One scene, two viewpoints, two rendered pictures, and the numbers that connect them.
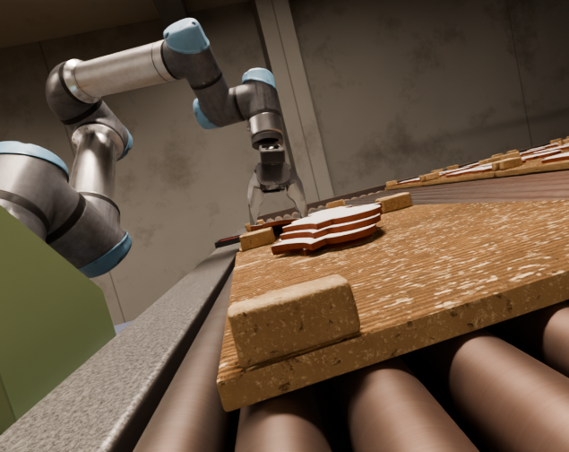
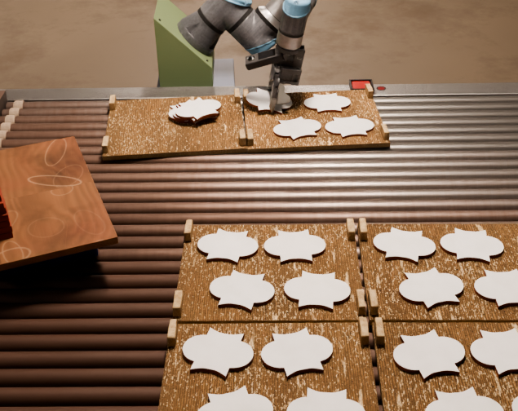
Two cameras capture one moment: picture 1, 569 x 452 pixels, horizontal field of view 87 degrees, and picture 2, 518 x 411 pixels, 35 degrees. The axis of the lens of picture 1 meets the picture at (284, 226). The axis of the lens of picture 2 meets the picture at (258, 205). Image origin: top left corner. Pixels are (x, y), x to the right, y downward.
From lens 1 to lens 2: 261 cm
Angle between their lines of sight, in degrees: 90
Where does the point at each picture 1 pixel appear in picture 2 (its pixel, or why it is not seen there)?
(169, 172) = not seen: outside the picture
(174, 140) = not seen: outside the picture
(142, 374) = (137, 96)
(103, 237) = (245, 41)
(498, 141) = not seen: outside the picture
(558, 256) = (112, 130)
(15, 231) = (174, 41)
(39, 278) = (179, 57)
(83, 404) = (132, 93)
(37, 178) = (218, 10)
